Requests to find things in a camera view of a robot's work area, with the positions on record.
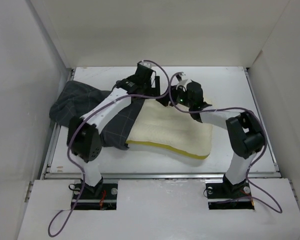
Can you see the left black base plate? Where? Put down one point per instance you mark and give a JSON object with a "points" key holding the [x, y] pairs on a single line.
{"points": [[105, 199]]}

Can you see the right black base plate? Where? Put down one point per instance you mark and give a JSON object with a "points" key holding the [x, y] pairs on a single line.
{"points": [[220, 197]]}

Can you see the cream pillow with yellow edge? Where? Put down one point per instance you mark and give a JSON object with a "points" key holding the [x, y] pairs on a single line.
{"points": [[167, 128]]}

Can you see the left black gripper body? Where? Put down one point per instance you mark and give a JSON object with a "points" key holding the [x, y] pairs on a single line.
{"points": [[147, 88]]}

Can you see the left aluminium rail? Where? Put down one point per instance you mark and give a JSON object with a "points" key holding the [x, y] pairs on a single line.
{"points": [[49, 149]]}

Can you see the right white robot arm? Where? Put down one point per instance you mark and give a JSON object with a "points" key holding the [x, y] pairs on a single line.
{"points": [[245, 132]]}

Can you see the front aluminium rail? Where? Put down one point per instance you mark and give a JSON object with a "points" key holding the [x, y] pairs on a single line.
{"points": [[145, 176]]}

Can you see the dark plaid pillowcase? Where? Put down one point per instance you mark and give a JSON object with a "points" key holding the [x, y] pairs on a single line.
{"points": [[77, 99]]}

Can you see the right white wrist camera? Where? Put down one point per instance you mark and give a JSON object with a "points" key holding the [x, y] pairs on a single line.
{"points": [[182, 78]]}

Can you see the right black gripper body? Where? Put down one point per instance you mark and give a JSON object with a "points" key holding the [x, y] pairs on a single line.
{"points": [[180, 97]]}

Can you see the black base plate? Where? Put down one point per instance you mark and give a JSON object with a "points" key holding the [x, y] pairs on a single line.
{"points": [[220, 197], [105, 199]]}

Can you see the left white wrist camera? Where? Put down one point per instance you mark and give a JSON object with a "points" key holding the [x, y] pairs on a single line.
{"points": [[145, 64]]}

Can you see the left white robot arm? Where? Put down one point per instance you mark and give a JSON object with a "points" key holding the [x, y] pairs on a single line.
{"points": [[84, 133]]}

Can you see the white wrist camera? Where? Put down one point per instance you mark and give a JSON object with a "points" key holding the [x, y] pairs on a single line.
{"points": [[182, 78], [145, 64]]}

